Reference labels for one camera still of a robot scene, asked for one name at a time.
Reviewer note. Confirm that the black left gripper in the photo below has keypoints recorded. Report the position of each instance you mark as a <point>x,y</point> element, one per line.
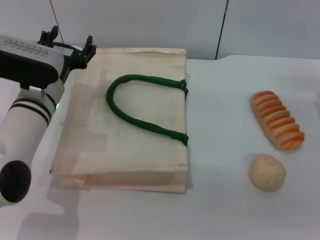
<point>72,58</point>

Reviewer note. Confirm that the orange striped bread loaf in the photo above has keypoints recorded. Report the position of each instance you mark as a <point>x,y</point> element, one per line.
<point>276,120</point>

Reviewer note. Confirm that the round egg yolk pastry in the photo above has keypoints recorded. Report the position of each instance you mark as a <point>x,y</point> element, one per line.
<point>266,172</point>

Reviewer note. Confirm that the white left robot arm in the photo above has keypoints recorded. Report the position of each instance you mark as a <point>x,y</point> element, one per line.
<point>25,120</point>

